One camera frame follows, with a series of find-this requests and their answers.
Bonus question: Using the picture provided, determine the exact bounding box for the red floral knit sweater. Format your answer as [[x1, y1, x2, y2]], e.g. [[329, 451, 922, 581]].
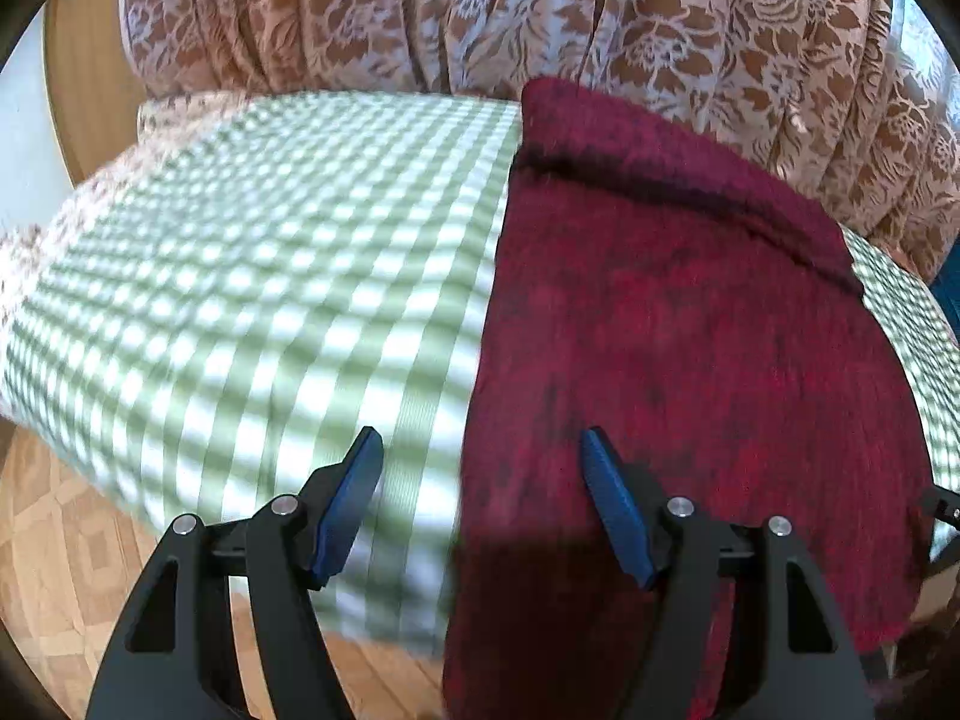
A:
[[443, 78, 931, 718]]

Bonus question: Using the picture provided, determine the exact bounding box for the blue object behind bed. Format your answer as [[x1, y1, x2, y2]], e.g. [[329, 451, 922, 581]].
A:
[[929, 242, 960, 333]]

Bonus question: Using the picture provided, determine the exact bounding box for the green white checkered bed sheet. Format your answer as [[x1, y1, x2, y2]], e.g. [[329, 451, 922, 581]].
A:
[[2, 93, 958, 653]]

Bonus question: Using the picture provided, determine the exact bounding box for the brown floral curtain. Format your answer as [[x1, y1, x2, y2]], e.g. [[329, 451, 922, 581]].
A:
[[121, 0, 958, 280]]

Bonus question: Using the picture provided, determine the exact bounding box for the wooden door frame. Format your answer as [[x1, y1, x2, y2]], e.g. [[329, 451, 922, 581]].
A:
[[44, 0, 146, 185]]

